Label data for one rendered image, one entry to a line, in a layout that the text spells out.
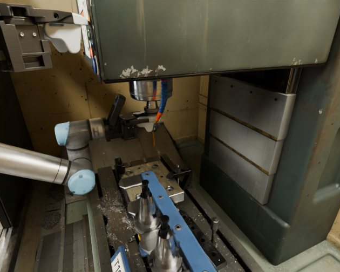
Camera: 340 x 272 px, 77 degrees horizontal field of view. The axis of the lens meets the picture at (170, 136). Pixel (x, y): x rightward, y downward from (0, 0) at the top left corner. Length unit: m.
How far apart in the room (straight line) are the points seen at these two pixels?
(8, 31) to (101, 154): 1.49
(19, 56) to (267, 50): 0.52
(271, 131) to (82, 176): 0.70
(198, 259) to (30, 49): 0.44
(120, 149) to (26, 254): 0.90
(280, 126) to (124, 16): 0.67
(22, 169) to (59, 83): 1.17
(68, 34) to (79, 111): 1.45
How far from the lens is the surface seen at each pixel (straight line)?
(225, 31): 0.53
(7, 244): 1.24
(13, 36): 0.36
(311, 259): 1.39
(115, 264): 0.83
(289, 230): 1.13
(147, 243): 0.50
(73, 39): 0.42
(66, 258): 1.16
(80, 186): 0.70
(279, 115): 0.90
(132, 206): 0.58
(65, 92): 1.80
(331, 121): 0.91
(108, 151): 1.79
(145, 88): 0.73
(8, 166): 0.69
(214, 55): 0.52
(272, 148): 0.96
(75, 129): 0.77
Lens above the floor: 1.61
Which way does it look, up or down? 25 degrees down
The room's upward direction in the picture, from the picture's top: straight up
